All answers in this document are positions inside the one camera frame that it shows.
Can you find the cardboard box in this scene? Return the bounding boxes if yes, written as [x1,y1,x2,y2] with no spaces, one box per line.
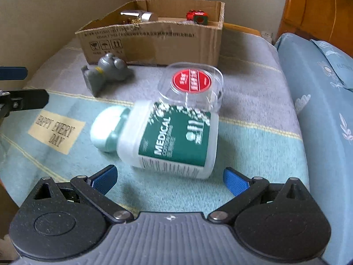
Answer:
[75,0,225,67]

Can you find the blue floral pillow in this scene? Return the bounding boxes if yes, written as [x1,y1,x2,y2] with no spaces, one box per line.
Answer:
[310,39,353,91]

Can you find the wooden bedside table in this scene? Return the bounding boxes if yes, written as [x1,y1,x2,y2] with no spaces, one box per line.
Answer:
[222,22,261,37]

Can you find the blue floral bed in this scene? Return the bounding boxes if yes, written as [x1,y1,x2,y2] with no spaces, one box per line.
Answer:
[274,32,353,265]

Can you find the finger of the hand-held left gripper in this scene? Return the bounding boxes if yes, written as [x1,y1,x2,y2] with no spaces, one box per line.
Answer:
[0,66,28,81]
[0,88,49,118]

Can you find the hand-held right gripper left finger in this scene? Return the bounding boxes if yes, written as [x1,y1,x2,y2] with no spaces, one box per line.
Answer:
[32,165,135,224]

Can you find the wooden headboard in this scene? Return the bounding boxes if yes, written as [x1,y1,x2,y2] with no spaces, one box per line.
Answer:
[277,0,353,54]

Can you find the mint green earbuds case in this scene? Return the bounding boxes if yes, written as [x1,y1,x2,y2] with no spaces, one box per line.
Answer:
[90,106,131,152]

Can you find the grey elephant figure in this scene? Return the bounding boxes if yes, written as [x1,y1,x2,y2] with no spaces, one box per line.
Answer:
[81,52,135,98]

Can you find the clear plastic box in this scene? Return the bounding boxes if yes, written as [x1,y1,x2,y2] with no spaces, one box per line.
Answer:
[158,62,224,115]

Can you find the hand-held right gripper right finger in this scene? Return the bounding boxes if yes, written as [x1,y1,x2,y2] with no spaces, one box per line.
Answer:
[207,167,313,224]

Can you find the red toy truck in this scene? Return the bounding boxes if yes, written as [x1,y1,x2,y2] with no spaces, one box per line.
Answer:
[186,9,208,25]

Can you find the white bottle with green label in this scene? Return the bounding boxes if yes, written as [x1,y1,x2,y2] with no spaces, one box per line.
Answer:
[116,99,219,180]

